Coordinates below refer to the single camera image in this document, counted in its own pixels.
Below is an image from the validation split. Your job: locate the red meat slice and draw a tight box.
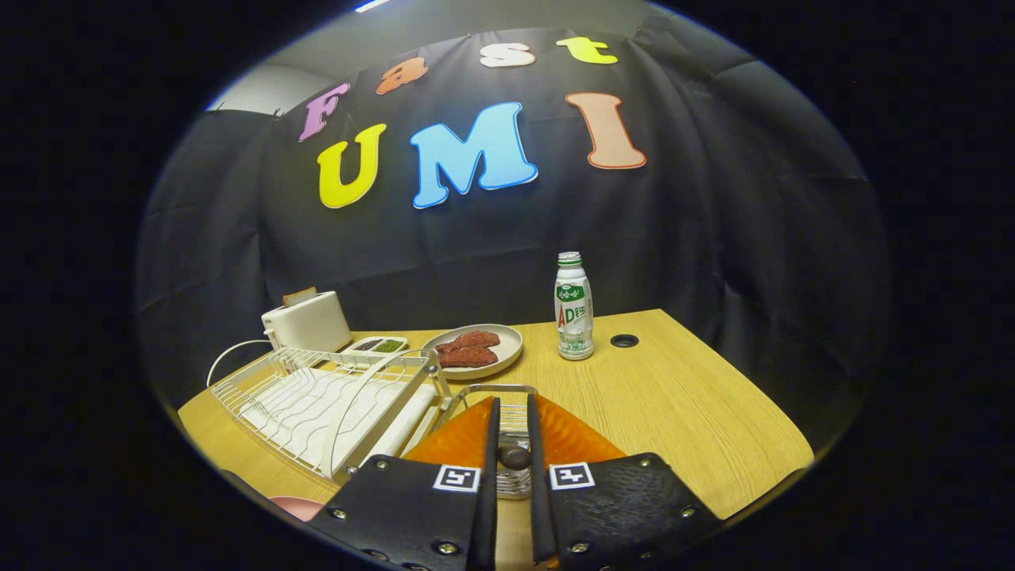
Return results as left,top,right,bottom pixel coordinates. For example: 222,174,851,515
435,331,501,354
439,346,499,369

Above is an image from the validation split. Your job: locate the metal wire basket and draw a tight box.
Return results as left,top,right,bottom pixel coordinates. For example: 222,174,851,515
435,384,540,500

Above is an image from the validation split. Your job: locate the white green label bottle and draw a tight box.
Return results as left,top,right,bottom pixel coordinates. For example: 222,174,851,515
554,251,595,362

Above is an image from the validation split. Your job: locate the beige plate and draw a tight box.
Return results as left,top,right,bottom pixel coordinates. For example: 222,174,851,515
421,324,524,381

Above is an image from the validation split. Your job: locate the white divided tray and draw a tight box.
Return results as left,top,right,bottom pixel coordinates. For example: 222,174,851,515
341,336,409,356

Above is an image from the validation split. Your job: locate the pink plate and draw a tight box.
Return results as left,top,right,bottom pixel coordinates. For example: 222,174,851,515
270,496,326,523

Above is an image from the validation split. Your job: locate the white toaster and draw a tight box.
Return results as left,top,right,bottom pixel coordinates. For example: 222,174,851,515
262,290,353,354

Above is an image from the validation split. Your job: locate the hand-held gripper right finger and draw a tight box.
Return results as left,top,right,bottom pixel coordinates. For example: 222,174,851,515
527,394,724,571

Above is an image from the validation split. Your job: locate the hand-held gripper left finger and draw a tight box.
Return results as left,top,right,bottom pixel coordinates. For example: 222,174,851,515
308,397,500,571

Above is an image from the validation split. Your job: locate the white wire dish rack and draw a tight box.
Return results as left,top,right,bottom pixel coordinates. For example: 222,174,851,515
208,339,453,483

